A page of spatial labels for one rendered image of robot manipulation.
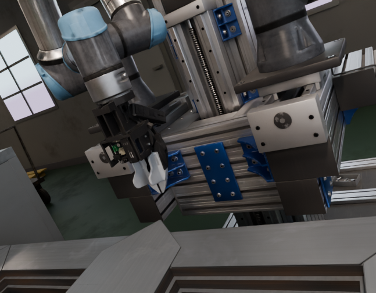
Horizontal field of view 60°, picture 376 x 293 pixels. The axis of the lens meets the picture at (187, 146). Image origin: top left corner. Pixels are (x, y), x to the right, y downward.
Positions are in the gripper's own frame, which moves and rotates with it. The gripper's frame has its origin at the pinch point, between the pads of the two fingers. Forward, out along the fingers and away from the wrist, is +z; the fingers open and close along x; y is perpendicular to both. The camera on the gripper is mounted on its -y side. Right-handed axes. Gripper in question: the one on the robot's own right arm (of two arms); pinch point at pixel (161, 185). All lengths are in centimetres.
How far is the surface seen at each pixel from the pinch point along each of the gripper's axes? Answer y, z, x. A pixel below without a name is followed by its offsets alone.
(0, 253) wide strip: 10.7, 5.5, -44.9
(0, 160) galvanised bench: -25, -10, -81
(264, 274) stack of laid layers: 18.1, 6.9, 22.5
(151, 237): 9.9, 5.4, 0.4
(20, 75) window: -341, -73, -412
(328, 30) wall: -300, 14, 32
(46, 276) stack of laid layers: 17.0, 7.2, -22.4
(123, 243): 10.9, 5.4, -5.6
